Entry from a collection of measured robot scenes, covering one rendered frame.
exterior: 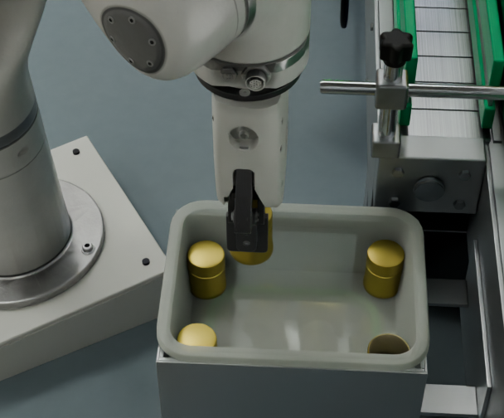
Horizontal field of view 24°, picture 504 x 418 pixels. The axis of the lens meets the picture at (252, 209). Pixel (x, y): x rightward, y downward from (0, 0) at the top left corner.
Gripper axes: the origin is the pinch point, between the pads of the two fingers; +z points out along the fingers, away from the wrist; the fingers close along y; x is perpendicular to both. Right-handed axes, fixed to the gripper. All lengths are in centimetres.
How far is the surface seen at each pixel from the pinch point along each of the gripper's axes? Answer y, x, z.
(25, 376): 7.8, 24.4, 35.3
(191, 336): -3.4, 4.7, 12.0
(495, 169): 11.7, -20.8, 5.5
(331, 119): 50, -7, 35
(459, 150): 13.3, -17.7, 4.9
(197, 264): 4.5, 5.0, 12.0
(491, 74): 16.2, -19.8, -1.5
